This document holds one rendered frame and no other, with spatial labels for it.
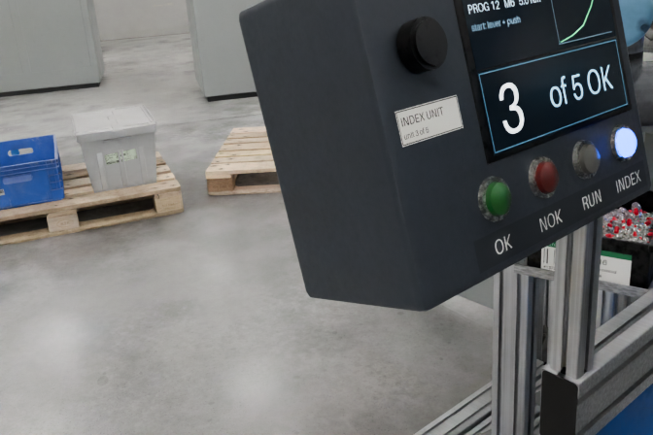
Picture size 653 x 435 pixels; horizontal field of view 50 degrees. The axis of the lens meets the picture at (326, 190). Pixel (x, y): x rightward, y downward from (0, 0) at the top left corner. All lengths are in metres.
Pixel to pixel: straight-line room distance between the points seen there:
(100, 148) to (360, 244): 3.37
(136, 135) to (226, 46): 2.94
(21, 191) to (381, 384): 2.23
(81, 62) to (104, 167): 4.40
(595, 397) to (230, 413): 1.53
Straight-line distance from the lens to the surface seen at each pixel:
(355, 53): 0.37
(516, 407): 1.74
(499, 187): 0.41
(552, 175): 0.45
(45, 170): 3.75
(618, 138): 0.53
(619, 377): 0.80
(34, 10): 8.09
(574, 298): 0.69
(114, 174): 3.79
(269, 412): 2.14
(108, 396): 2.35
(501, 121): 0.43
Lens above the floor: 1.26
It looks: 19 degrees down
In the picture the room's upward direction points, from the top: 4 degrees counter-clockwise
